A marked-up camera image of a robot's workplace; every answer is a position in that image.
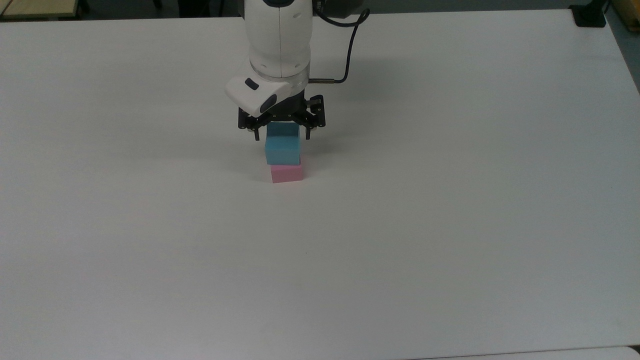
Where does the pink foam cube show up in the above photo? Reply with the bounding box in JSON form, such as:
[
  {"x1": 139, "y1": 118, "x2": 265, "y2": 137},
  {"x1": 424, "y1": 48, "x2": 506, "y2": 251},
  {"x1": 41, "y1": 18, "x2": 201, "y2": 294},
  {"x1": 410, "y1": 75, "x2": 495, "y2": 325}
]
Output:
[{"x1": 270, "y1": 161, "x2": 305, "y2": 184}]

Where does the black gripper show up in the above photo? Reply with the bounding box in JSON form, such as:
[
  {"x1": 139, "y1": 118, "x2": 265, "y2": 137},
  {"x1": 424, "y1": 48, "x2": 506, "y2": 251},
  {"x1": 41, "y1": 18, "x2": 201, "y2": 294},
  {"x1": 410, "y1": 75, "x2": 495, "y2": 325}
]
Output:
[{"x1": 237, "y1": 94, "x2": 326, "y2": 142}]

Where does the light wooden tabletop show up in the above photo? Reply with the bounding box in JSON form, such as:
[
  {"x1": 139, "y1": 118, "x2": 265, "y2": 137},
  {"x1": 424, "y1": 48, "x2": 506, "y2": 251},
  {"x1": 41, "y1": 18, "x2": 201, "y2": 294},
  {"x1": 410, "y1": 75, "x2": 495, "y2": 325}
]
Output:
[{"x1": 0, "y1": 0, "x2": 81, "y2": 21}]

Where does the light wooden board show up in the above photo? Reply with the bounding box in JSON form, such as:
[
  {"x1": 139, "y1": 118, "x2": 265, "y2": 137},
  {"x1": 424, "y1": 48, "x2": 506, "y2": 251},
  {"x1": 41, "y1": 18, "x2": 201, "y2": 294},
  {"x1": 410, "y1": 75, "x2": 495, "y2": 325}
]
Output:
[{"x1": 611, "y1": 0, "x2": 640, "y2": 33}]

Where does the blue foam cube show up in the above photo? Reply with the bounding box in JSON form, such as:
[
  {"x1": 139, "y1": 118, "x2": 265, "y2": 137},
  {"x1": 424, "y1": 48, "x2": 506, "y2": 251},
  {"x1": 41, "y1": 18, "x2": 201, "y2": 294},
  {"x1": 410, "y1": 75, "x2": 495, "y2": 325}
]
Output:
[{"x1": 264, "y1": 121, "x2": 302, "y2": 166}]

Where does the black boxy object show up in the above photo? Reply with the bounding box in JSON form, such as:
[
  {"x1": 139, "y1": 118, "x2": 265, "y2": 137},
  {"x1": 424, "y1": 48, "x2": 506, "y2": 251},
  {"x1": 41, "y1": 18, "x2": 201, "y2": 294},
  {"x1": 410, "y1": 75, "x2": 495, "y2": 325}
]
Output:
[{"x1": 176, "y1": 0, "x2": 212, "y2": 17}]

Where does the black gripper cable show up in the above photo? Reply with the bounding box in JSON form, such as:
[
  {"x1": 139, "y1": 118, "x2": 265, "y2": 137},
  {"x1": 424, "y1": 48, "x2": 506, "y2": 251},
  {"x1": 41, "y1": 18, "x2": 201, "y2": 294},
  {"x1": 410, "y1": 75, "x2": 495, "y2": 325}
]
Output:
[{"x1": 307, "y1": 7, "x2": 372, "y2": 84}]

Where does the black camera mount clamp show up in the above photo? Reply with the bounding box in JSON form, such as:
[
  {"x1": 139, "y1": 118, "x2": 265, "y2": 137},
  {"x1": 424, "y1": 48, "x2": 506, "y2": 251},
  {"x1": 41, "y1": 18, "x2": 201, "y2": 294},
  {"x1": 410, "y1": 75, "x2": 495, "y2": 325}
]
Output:
[{"x1": 570, "y1": 0, "x2": 610, "y2": 28}]

